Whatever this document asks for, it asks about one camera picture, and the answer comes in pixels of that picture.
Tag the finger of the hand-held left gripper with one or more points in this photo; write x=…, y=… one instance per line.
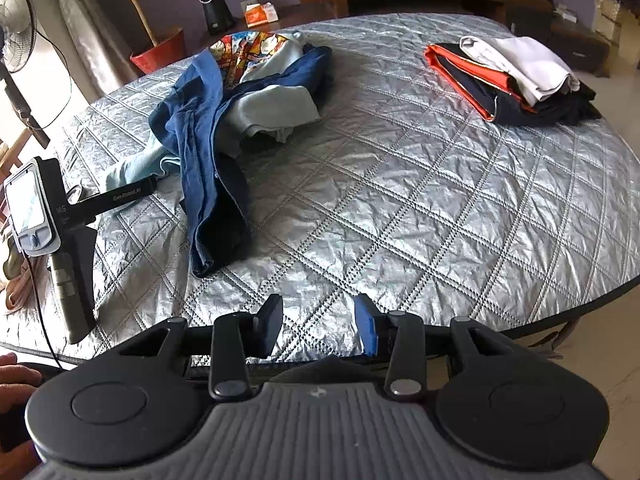
x=147, y=185

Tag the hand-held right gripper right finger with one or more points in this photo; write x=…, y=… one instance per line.
x=369, y=327

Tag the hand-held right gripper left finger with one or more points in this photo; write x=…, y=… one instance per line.
x=267, y=327

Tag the light blue navy-sleeved printed shirt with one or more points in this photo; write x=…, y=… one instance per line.
x=272, y=105

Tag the person's left hand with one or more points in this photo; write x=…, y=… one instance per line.
x=17, y=377

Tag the pink cloth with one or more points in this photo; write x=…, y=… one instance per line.
x=17, y=295

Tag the olive cloth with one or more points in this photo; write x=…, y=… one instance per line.
x=11, y=265

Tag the red plant pot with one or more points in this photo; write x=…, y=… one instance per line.
x=160, y=55

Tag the beige curtain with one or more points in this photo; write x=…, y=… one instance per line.
x=95, y=35

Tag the black cylindrical speaker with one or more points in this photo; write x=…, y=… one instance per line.
x=215, y=10

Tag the orange tissue pack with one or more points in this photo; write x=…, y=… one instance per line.
x=260, y=14

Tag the black standing fan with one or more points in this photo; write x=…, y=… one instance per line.
x=17, y=25

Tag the dark wooden low cabinet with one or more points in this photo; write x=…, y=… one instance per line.
x=300, y=12

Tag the folded orange and navy jacket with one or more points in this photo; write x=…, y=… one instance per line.
x=480, y=95

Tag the folded white garment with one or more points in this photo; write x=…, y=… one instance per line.
x=525, y=65

